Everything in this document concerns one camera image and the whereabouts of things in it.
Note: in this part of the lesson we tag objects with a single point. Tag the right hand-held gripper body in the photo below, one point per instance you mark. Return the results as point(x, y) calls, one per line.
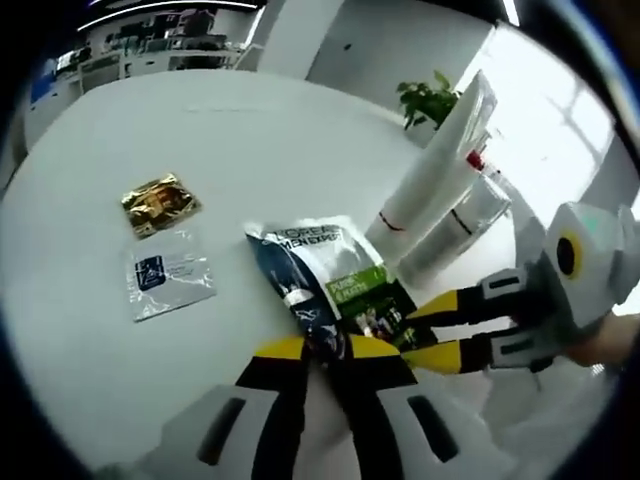
point(590, 280)

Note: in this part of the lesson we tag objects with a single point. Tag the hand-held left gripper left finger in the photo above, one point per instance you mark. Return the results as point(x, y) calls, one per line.
point(285, 425)

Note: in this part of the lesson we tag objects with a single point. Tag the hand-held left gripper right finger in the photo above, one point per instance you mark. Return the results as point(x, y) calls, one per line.
point(372, 425)

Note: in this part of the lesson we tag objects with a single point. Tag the small white skincare bottle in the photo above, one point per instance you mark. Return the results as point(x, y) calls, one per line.
point(440, 250)

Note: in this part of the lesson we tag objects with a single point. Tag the green and blue skincare sachet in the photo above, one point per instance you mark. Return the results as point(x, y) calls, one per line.
point(340, 280)

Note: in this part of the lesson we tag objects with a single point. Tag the large white skincare tube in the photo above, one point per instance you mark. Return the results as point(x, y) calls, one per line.
point(435, 170)

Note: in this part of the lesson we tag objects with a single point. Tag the white skincare sachet blue square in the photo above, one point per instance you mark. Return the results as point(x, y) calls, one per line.
point(170, 275)

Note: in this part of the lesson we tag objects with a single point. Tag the gold foil skincare sachet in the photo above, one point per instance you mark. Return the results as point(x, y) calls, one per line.
point(160, 205)

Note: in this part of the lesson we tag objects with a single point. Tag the blue storage box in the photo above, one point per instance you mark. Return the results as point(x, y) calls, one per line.
point(44, 90)

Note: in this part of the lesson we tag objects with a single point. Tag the person's right hand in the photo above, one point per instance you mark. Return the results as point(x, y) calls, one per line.
point(615, 345)

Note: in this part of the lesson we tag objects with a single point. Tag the large bright window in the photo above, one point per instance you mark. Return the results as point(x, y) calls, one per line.
point(550, 115)

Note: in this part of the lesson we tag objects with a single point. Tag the potted green plant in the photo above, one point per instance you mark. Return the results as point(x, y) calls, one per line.
point(427, 97)

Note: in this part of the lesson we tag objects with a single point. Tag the row of white office desks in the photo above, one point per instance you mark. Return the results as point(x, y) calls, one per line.
point(165, 60)

